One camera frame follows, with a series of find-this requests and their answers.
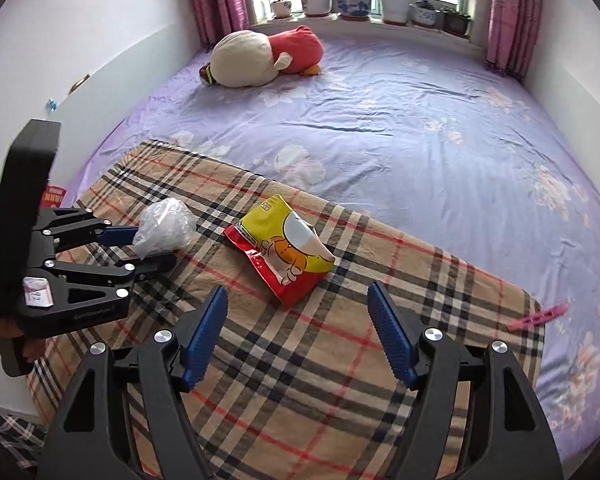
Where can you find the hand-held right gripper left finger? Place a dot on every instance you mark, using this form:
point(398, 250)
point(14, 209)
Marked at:
point(205, 340)

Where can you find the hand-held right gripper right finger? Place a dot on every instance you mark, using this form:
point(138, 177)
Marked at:
point(392, 335)

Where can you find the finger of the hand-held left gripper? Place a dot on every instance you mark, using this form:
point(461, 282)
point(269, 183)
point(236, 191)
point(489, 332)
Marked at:
point(155, 265)
point(120, 236)

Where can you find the clear plastic bag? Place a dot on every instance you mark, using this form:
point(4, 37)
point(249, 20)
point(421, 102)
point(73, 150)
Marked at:
point(165, 227)

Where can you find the red yellow snack packet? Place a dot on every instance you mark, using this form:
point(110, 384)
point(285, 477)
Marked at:
point(280, 250)

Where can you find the red paper card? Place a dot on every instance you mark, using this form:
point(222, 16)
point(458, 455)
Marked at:
point(52, 196)

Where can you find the plaid blanket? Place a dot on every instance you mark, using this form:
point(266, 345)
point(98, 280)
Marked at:
point(330, 360)

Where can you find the pink plastic clip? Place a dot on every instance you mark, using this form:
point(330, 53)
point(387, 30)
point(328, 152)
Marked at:
point(535, 317)

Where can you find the checked cloth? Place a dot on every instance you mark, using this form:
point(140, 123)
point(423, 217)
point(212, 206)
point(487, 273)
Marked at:
point(10, 430)

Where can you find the red cream plush toy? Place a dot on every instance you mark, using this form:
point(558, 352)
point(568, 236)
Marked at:
point(245, 60)

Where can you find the purple floral bed sheet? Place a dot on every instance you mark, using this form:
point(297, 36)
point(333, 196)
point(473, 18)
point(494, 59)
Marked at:
point(405, 110)

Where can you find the pink curtain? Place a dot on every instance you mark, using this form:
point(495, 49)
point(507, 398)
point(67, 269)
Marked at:
point(215, 0)
point(512, 15)

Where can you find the dark potted plant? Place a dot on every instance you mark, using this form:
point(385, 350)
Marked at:
point(457, 24)

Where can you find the blue patterned potted plant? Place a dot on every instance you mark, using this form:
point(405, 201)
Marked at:
point(425, 16)

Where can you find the plain white potted plant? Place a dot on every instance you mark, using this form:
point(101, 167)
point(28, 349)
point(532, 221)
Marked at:
point(395, 9)

